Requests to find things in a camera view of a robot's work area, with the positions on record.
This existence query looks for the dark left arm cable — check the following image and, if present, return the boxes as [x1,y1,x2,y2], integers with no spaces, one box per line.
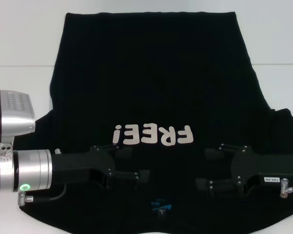
[17,184,67,207]

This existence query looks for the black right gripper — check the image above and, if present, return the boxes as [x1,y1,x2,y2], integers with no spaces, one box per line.
[196,143,293,198]

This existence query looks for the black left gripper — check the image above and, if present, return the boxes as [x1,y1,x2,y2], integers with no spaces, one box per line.
[50,144,151,190]

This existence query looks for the right arm cable with plug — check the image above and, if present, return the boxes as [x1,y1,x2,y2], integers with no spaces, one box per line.
[279,179,293,198]

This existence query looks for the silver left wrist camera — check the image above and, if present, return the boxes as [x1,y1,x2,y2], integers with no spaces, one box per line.
[0,89,37,156]

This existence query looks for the black t-shirt with FREE print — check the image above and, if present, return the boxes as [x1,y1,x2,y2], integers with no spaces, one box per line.
[18,11,293,234]

